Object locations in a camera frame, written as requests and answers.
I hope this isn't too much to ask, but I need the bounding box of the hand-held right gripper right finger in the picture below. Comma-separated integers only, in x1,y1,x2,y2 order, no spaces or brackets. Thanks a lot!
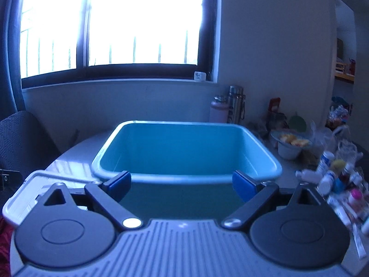
221,170,327,230

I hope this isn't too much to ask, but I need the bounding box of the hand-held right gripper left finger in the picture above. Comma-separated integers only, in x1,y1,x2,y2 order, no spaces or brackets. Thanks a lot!
43,171,142,232

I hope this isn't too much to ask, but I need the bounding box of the grey desktop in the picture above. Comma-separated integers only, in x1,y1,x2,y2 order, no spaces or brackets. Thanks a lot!
43,121,369,266

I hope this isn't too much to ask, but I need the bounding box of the white bowl of food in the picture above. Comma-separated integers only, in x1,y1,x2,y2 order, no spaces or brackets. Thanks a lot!
270,130,314,160

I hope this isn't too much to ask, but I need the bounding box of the blue plastic basin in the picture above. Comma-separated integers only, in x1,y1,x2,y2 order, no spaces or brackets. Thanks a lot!
92,120,283,186

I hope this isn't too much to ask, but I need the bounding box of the pink water bottle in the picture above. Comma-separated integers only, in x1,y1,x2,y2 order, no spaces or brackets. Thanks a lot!
209,95,230,123

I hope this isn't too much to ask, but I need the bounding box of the stainless steel thermos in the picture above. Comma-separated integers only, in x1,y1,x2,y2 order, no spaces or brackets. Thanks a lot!
227,85,246,124

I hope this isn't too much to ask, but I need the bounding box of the green round lid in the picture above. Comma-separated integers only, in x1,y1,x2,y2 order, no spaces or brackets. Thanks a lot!
288,115,307,133

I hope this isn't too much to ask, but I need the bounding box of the white plastic box lid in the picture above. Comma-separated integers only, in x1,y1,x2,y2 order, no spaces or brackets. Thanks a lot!
1,170,97,229

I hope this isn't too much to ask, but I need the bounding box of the clear plastic bag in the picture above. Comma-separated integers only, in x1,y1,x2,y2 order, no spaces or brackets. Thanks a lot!
309,120,358,163

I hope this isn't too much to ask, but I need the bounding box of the pile of small bottles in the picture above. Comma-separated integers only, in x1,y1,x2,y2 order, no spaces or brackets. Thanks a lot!
295,149,369,262

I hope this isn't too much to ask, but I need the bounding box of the dark grey fabric chair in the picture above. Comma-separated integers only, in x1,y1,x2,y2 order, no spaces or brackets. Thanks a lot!
0,110,62,192

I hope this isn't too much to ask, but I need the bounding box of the pile of colourful packets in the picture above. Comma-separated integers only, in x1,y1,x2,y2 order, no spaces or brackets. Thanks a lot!
327,96,354,129

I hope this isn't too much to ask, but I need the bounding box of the red cloth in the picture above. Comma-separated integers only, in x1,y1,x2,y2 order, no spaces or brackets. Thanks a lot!
0,216,15,277

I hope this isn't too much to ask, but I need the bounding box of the wooden shelf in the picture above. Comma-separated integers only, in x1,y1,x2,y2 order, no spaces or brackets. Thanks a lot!
334,57,357,85

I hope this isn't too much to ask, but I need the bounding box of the dark framed window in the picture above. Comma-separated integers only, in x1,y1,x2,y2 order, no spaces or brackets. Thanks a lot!
7,0,222,89

